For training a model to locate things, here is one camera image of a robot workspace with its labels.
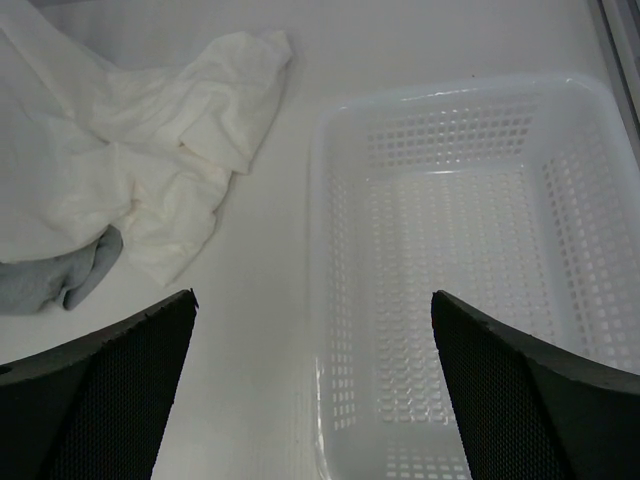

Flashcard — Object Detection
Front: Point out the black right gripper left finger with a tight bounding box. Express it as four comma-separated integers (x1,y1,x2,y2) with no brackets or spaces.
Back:
1,290,198,479

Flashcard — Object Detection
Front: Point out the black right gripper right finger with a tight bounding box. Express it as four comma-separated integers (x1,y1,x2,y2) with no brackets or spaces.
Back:
431,291,639,479

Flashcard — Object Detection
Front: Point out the grey tank top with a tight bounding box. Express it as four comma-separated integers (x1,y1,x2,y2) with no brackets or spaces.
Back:
1,226,123,315

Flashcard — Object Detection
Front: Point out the white tank top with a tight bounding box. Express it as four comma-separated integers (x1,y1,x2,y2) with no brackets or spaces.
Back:
1,1,292,285

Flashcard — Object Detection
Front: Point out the white plastic basket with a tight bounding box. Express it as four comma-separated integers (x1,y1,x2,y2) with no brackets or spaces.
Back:
308,74,639,479

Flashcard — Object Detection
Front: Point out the aluminium frame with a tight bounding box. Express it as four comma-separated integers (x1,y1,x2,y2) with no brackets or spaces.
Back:
588,0,639,137

